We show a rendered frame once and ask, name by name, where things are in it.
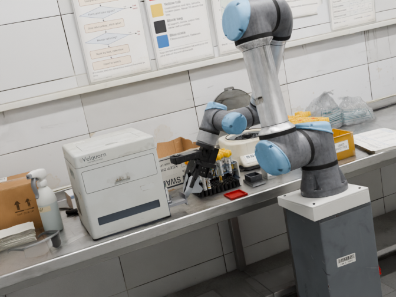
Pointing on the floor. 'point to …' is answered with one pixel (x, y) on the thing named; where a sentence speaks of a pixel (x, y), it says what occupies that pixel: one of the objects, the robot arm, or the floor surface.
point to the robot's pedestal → (336, 254)
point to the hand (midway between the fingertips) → (184, 195)
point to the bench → (282, 258)
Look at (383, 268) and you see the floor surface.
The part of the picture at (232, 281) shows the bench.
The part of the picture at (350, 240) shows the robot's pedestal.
